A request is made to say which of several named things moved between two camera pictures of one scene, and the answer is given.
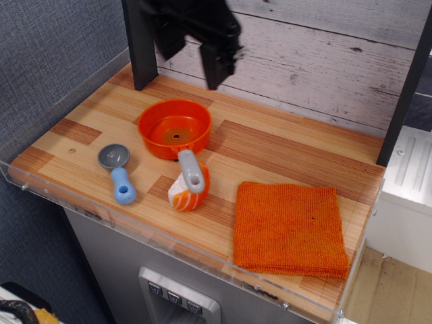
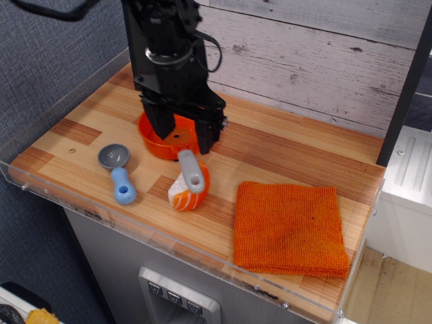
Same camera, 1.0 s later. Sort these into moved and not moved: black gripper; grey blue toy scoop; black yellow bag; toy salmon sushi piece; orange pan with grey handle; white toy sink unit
Moved: black gripper; black yellow bag
Not moved: grey blue toy scoop; toy salmon sushi piece; orange pan with grey handle; white toy sink unit
